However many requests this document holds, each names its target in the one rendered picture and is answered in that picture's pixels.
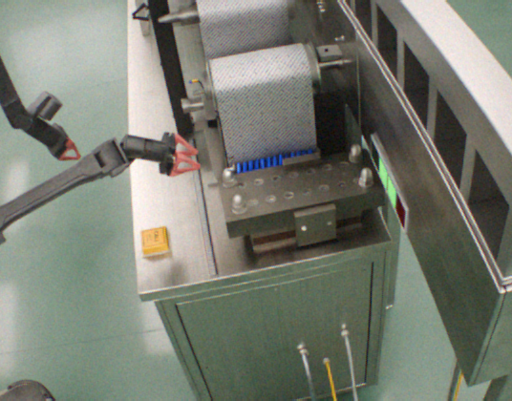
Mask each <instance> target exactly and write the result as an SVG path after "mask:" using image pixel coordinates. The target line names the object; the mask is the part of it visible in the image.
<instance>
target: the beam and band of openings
mask: <svg viewBox="0 0 512 401"><path fill-rule="evenodd" d="M340 1H341V3H342V4H343V5H344V7H345V9H346V10H347V12H348V13H349V14H350V16H351V18H352V20H353V22H354V23H355V24H356V26H357V28H358V29H360V30H361V32H362V33H363V34H364V36H365V38H366V40H367V41H368V43H369V45H370V46H371V47H372V49H373V51H374V53H375V55H376V56H377V58H378V60H379V61H380V62H381V64H382V66H383V67H384V69H385V71H386V73H387V74H388V76H389V78H390V79H391V80H392V82H393V84H394V85H395V87H396V88H397V90H398V92H399V94H400V95H401V97H402V99H403V100H404V102H405V104H406V106H407V107H408V109H409V111H410V112H411V114H412V116H413V117H414V119H415V121H416V123H417V125H418V127H419V128H420V129H421V131H422V134H423V135H424V137H425V138H426V140H427V142H428V144H429V145H430V147H431V149H432V150H433V152H434V154H435V156H436V157H437V161H438V163H439V165H440V167H441V168H442V170H443V172H444V173H445V175H446V177H447V179H448V181H449V183H450V184H451V185H452V187H453V189H454V191H455V194H456V195H457V197H458V199H459V201H460V205H461V206H462V208H463V210H464V212H465V214H466V216H467V217H468V219H469V221H470V223H471V225H472V227H473V228H474V230H475V233H476V234H477V236H478V238H479V241H480V244H481V246H482V248H483V249H484V251H485V255H486V256H487V257H488V260H489V262H490V264H491V266H492V267H493V269H494V272H495V274H496V276H497V278H498V280H499V283H500V285H506V284H510V283H512V79H511V77H510V75H509V74H507V73H506V72H505V70H504V68H503V67H502V66H501V65H500V63H499V62H498V60H496V59H495V58H494V57H493V55H492V53H490V52H489V51H488V50H487V49H486V48H485V46H484V45H483V44H482V43H481V42H480V41H479V39H478V38H477V36H476V35H475V34H474V33H473V32H472V31H471V30H470V29H469V28H468V26H467V24H466V23H465V22H464V21H462V20H461V19H460V17H459V16H458V15H457V13H456V12H455V11H454V10H453V9H452V8H451V7H450V6H449V5H448V4H447V2H446V1H445V0H340Z"/></svg>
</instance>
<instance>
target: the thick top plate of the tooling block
mask: <svg viewBox="0 0 512 401"><path fill-rule="evenodd" d="M360 150H361V152H362V160H361V161H360V162H358V163H357V162H352V161H350V160H349V152H350V151H348V152H343V153H338V154H333V155H328V156H323V157H320V163H316V164H312V165H307V166H302V167H297V168H292V169H288V170H285V168H284V165H283V164H282V165H277V166H272V167H268V168H263V169H258V170H253V171H248V172H243V173H238V174H234V176H235V179H236V181H237V183H236V186H235V187H233V188H231V189H226V188H224V187H223V177H219V178H217V181H218V186H219V191H220V196H221V201H222V206H223V211H224V220H225V225H226V230H227V234H228V238H229V239H231V238H236V237H242V236H245V235H250V234H255V233H260V232H264V231H268V230H274V229H279V228H284V227H288V226H293V225H295V223H294V213H293V211H296V210H301V209H306V208H311V207H316V206H320V205H325V204H330V203H334V205H335V208H336V216H339V215H344V214H349V213H352V212H357V211H361V210H366V209H370V208H375V207H379V206H384V205H385V196H386V188H385V186H384V184H383V182H382V180H381V178H380V176H379V174H378V172H377V170H376V168H375V166H374V164H373V160H372V158H371V156H370V154H369V151H368V149H367V148H366V149H362V148H361V149H360ZM365 168H368V169H370V170H371V172H372V175H373V185H372V186H371V187H368V188H364V187H361V186H360V185H359V183H358V182H359V178H360V175H361V171H362V170H363V169H365ZM235 195H241V196H243V198H244V201H245V203H246V205H247V210H246V211H245V212H244V213H243V214H235V213H233V212H232V205H231V203H232V199H233V197H234V196H235Z"/></svg>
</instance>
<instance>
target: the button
mask: <svg viewBox="0 0 512 401"><path fill-rule="evenodd" d="M140 235H141V249H142V252H143V254H149V253H150V254H154V253H158V252H162V251H167V250H169V241H167V232H166V229H165V225H163V226H158V227H154V228H150V229H145V230H141V231H140Z"/></svg>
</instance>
